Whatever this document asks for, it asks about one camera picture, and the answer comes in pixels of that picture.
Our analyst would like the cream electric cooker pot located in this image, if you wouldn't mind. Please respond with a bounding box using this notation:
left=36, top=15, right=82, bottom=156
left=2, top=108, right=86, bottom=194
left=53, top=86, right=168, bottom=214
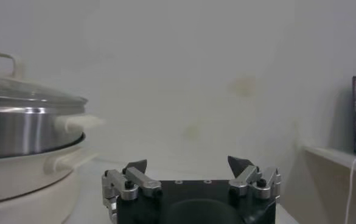
left=0, top=133, right=99, bottom=224

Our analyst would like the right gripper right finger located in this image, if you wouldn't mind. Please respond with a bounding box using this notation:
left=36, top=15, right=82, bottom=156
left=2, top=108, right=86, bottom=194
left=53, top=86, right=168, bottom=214
left=228, top=155, right=281, bottom=200

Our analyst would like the round glass pot lid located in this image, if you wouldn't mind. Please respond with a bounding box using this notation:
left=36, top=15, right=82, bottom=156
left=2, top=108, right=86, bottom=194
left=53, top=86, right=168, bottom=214
left=0, top=51, right=89, bottom=107

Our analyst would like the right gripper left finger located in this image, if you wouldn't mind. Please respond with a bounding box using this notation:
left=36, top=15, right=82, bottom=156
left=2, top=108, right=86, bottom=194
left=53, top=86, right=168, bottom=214
left=101, top=159, right=162, bottom=201

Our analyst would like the stainless steel steamer basket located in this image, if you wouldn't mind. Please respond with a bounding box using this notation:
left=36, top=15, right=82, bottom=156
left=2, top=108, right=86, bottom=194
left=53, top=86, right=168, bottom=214
left=0, top=94, right=105, bottom=161

